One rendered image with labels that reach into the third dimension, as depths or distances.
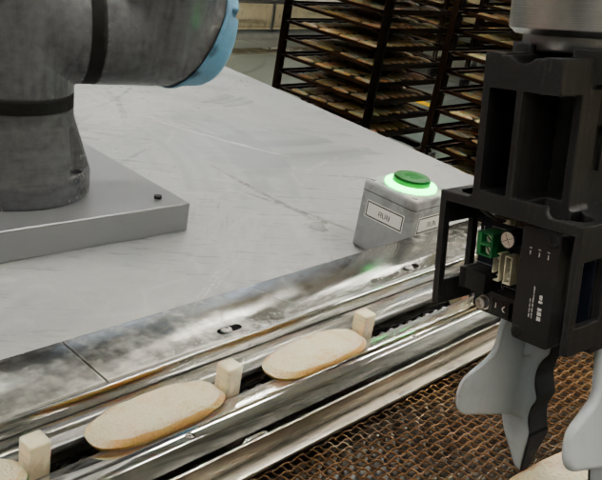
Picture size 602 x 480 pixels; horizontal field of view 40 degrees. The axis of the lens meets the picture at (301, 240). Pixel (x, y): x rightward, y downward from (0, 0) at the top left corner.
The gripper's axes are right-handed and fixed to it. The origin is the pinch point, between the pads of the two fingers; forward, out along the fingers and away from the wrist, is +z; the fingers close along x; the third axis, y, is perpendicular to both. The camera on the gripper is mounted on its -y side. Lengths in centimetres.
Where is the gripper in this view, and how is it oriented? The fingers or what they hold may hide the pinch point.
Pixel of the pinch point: (569, 458)
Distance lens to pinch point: 44.1
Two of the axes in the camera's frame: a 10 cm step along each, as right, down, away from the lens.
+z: -0.4, 9.6, 2.9
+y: -7.9, 1.5, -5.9
